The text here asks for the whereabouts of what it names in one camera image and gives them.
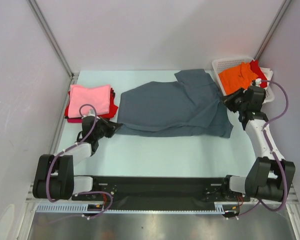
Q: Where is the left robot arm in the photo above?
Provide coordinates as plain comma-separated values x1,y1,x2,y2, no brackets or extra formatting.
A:
32,116,123,202

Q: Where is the white t shirt in basket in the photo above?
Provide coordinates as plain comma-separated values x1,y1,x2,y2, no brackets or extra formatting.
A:
260,67,274,89

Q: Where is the white slotted cable duct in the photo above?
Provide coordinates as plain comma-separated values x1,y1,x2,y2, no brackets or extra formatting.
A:
36,201,241,215

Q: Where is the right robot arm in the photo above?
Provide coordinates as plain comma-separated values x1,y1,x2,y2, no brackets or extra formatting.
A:
220,85,296,202

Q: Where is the left aluminium frame post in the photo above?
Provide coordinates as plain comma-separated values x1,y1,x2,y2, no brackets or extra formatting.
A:
24,0,75,78

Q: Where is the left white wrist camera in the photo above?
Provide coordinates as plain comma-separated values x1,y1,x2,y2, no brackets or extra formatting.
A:
86,108,96,118

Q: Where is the magenta folded t shirt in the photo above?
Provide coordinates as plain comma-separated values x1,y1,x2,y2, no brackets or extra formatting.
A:
66,117,82,124

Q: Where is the orange t shirt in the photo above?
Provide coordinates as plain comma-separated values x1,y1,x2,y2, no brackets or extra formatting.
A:
218,62,252,95

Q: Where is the red t shirt in basket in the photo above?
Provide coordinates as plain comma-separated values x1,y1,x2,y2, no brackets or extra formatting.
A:
249,60,267,85

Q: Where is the red folded t shirt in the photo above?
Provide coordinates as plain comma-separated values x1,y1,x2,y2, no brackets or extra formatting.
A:
64,87,119,120

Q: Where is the aluminium frame post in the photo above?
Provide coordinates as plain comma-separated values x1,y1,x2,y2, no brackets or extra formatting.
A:
24,0,75,78
254,0,294,60

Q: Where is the pink folded t shirt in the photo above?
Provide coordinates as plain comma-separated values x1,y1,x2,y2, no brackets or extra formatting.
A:
68,84,111,118

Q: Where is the right aluminium frame post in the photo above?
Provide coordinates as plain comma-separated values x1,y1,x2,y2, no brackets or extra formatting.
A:
254,0,294,60

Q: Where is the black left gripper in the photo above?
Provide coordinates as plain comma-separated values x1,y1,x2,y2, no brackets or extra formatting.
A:
93,115,122,140

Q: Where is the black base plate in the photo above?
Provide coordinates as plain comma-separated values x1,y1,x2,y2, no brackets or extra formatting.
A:
71,176,251,211

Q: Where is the grey blue t shirt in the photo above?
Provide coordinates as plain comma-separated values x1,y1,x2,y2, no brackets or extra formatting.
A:
117,69,233,139

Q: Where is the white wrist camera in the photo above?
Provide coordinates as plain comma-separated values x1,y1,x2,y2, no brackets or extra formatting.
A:
251,78,263,88
86,108,96,118

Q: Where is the white plastic basket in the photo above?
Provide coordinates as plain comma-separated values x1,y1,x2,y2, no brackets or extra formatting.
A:
212,56,275,103

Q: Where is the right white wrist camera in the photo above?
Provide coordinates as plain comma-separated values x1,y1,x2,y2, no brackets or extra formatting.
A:
251,78,263,88

